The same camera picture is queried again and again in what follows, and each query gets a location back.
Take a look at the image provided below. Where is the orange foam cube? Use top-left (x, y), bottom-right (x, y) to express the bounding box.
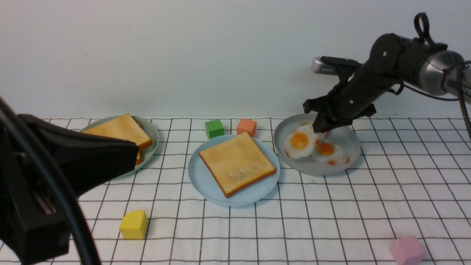
top-left (237, 119), bottom-right (257, 137)

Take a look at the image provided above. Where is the yellow foam cube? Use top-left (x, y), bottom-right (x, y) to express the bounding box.
top-left (119, 210), bottom-right (149, 240)

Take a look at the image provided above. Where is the green foam cube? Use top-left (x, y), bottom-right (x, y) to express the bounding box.
top-left (205, 119), bottom-right (225, 139)

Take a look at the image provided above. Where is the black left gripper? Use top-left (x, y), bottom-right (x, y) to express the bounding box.
top-left (1, 103), bottom-right (139, 265)

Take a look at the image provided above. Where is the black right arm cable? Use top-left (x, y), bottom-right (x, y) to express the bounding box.
top-left (390, 12), bottom-right (471, 142)

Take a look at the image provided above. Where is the pink foam cube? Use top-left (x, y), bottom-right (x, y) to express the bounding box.
top-left (389, 236), bottom-right (426, 265)

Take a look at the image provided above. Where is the toast slice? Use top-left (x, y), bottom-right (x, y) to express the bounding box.
top-left (81, 113), bottom-right (153, 149)
top-left (135, 149), bottom-right (145, 166)
top-left (198, 132), bottom-right (279, 198)

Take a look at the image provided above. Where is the grey egg plate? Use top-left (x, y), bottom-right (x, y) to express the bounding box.
top-left (273, 113), bottom-right (361, 176)

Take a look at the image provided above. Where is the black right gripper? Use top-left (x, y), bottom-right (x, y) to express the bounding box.
top-left (302, 63), bottom-right (398, 134)

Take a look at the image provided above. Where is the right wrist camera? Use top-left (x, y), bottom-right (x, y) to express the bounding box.
top-left (311, 56), bottom-right (363, 80)

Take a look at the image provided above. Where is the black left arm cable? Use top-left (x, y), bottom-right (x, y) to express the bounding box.
top-left (0, 96), bottom-right (102, 265)

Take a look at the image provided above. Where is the pale green bread plate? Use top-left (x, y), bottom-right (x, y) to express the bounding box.
top-left (85, 116), bottom-right (159, 178)

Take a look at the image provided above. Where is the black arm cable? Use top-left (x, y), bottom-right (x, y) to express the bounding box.
top-left (0, 96), bottom-right (102, 265)
top-left (390, 12), bottom-right (471, 142)

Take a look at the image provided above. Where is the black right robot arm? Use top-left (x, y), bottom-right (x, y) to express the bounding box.
top-left (303, 33), bottom-right (470, 133)

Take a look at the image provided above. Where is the light blue centre plate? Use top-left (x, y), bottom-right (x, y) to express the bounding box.
top-left (187, 134), bottom-right (280, 207)

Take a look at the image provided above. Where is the white checkered tablecloth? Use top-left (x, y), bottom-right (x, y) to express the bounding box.
top-left (79, 119), bottom-right (471, 265)

